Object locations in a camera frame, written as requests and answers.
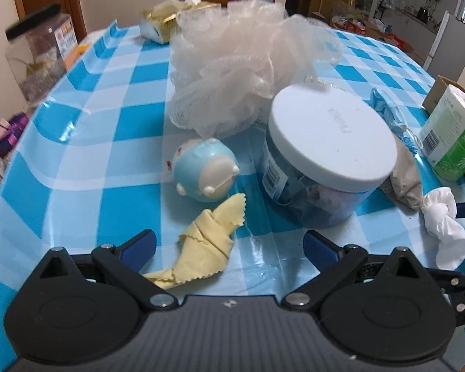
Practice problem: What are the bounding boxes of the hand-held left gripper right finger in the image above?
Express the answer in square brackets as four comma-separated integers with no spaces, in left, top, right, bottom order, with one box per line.
[281,229,431,311]

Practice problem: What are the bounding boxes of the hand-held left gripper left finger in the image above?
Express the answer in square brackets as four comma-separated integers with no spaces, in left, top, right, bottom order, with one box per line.
[35,229,179,311]

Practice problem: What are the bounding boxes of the yellow microfiber cloth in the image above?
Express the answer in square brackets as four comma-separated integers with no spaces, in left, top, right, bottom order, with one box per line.
[141,193,246,290]

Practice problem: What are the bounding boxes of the cardboard box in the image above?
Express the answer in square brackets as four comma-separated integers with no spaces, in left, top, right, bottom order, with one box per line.
[422,75,465,113]

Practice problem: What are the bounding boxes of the beige mesh bath loofah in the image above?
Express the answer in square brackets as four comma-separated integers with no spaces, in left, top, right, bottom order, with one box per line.
[167,0,343,140]

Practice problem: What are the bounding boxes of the white knotted cloth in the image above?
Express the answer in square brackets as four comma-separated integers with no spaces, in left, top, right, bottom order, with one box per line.
[420,187,465,270]

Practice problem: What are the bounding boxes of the grey fabric pouch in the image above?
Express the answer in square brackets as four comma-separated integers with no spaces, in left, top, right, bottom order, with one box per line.
[380,135,424,212]

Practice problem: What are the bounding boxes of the green tissue pack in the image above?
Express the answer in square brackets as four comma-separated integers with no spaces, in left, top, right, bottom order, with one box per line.
[418,84,465,182]

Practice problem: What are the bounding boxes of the blue egg-shaped doll toy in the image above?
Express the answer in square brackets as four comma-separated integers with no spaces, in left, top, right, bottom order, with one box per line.
[171,137,241,202]

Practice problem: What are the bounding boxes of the clear jar with white lid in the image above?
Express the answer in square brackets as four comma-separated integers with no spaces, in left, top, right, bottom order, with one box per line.
[256,84,398,228]

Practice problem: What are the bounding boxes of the blue checked tablecloth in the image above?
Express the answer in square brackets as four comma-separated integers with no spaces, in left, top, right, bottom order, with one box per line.
[0,19,465,357]

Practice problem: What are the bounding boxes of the grey refrigerator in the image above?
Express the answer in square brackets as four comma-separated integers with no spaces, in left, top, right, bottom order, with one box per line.
[424,10,465,86]

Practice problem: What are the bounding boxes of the purple box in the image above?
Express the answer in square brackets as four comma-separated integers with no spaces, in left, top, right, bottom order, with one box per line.
[0,112,28,156]

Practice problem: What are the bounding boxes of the clear jar with black lid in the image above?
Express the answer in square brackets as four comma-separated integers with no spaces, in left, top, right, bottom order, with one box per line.
[5,3,78,103]

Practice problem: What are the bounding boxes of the gold tissue pack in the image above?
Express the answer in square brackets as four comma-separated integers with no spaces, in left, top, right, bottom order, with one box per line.
[139,0,221,44]

